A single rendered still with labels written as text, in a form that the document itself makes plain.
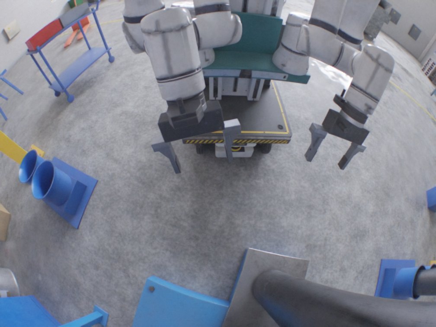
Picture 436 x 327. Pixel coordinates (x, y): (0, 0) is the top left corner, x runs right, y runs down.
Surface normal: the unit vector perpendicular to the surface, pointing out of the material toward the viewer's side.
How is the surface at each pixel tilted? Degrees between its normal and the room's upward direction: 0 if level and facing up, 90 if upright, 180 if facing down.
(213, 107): 25
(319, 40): 69
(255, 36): 90
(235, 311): 0
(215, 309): 0
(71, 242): 0
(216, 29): 62
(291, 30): 90
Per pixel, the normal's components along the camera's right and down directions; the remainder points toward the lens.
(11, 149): 0.95, 0.28
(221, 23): 0.39, 0.62
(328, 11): -0.45, 0.58
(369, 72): -0.85, 0.22
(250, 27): 0.03, 0.90
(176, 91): 0.00, 0.66
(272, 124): 0.03, -0.43
